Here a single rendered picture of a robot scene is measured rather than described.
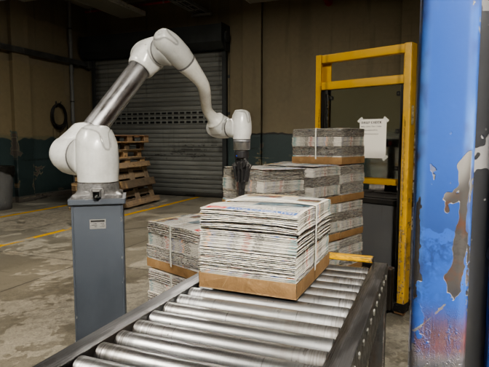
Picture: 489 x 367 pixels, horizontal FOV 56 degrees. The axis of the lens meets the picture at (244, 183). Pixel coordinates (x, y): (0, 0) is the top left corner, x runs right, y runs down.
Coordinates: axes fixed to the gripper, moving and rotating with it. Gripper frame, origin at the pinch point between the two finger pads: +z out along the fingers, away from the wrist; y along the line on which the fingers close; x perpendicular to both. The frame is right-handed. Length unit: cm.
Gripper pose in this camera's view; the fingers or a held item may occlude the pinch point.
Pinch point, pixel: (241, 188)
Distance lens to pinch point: 244.7
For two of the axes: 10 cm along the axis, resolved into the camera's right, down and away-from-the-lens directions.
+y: -7.3, -0.6, 6.8
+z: 0.0, 10.0, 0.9
